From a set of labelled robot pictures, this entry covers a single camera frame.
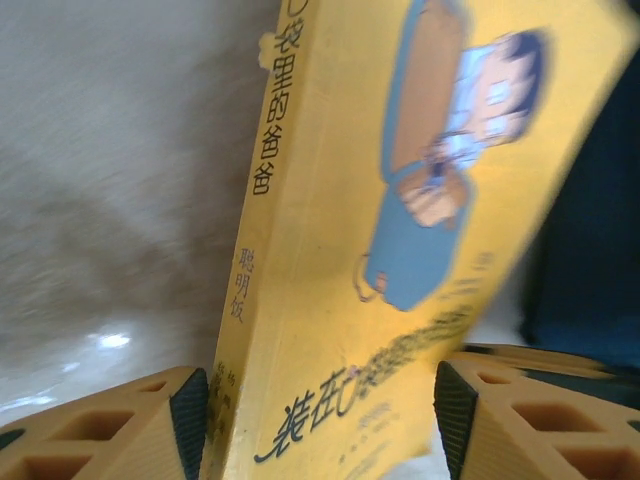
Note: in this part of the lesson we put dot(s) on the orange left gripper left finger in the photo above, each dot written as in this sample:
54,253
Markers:
100,440

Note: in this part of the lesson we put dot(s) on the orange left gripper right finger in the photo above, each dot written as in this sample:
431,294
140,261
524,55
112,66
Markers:
540,435

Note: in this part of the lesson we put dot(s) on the navy blue backpack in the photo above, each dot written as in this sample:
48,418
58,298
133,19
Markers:
590,250

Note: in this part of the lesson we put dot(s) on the yellow paperback book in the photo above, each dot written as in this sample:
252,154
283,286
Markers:
340,200

